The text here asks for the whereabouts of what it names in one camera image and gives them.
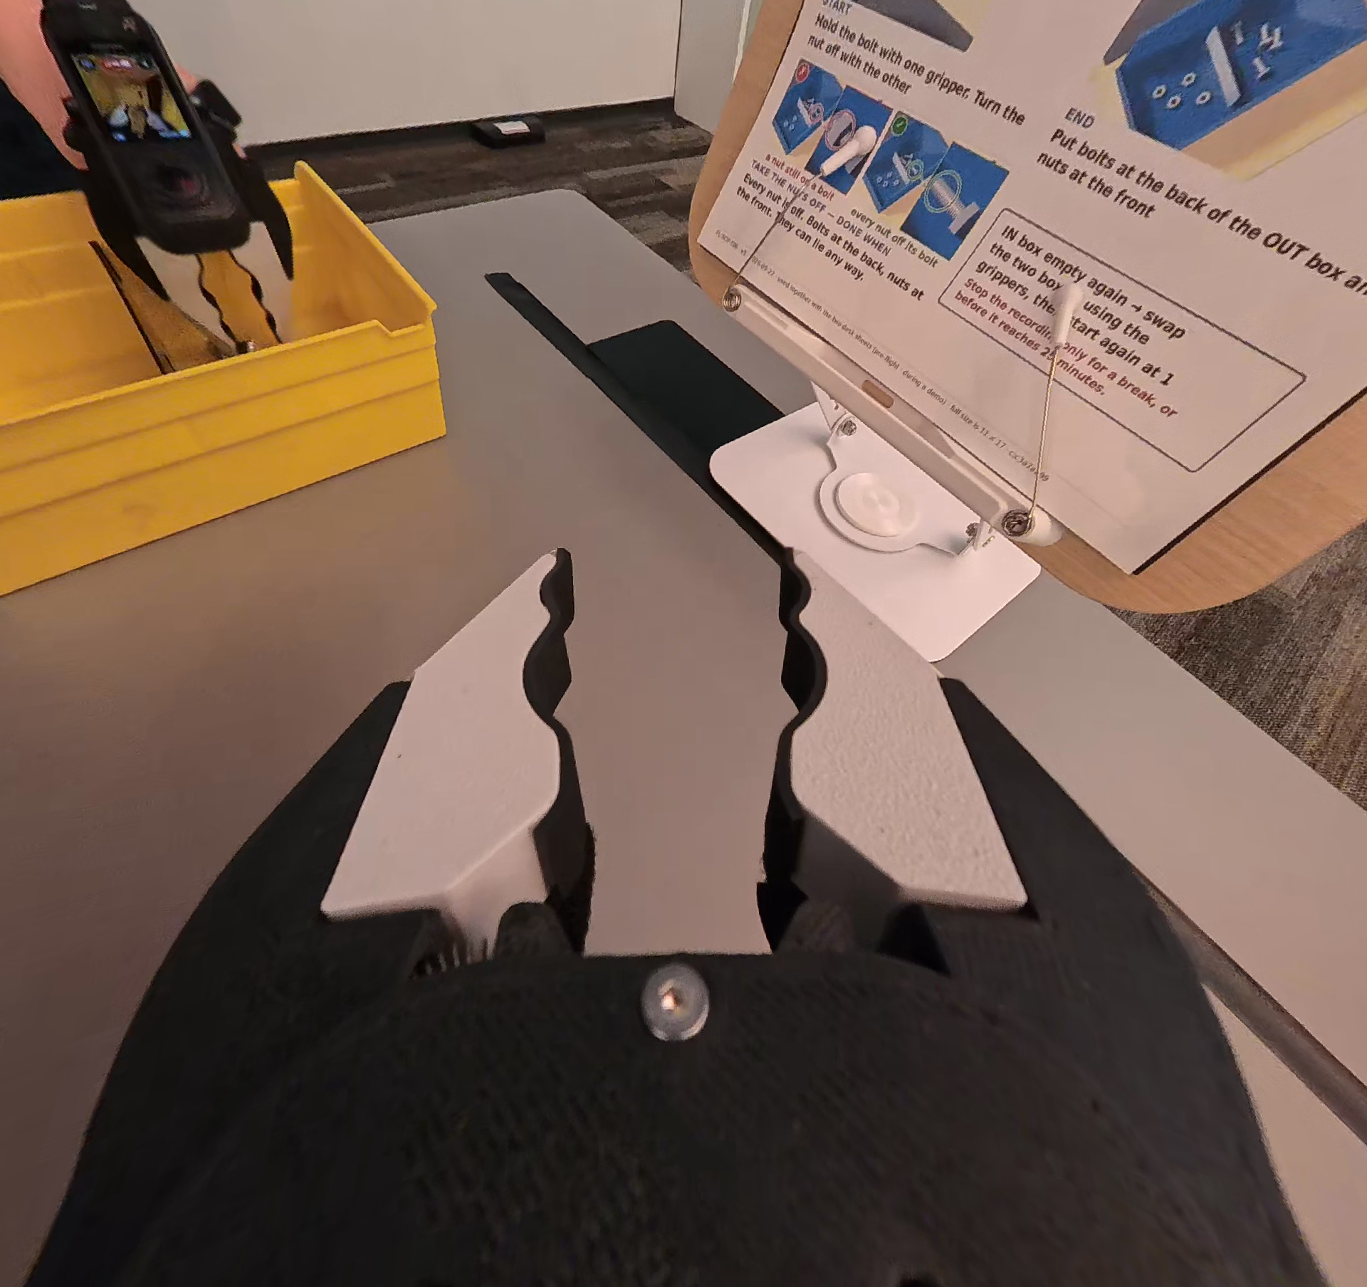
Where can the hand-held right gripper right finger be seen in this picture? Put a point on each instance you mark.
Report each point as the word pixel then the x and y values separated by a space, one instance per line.
pixel 887 775

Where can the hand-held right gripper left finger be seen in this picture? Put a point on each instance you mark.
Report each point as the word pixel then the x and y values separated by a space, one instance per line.
pixel 460 775

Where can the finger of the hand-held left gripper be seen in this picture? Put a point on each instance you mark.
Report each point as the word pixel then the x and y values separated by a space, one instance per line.
pixel 176 317
pixel 243 294

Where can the yellow plastic bin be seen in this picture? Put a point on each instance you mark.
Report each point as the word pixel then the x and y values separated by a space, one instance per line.
pixel 214 434

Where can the person's left forearm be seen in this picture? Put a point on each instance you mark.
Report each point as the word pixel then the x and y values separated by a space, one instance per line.
pixel 27 38

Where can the white stand base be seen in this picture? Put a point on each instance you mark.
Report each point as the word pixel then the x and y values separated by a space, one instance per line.
pixel 940 584

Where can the black table strip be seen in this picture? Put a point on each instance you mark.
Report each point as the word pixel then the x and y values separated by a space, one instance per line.
pixel 534 311

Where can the black floor device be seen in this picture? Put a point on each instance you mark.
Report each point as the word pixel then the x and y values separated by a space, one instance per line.
pixel 510 133

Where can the white page ledge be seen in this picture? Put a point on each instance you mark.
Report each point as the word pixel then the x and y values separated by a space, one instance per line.
pixel 811 354

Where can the instruction sheet on wooden board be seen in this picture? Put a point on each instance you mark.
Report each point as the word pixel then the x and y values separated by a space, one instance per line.
pixel 1281 518

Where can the white instruction sheet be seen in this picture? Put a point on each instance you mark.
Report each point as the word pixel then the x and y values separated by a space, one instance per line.
pixel 1174 134

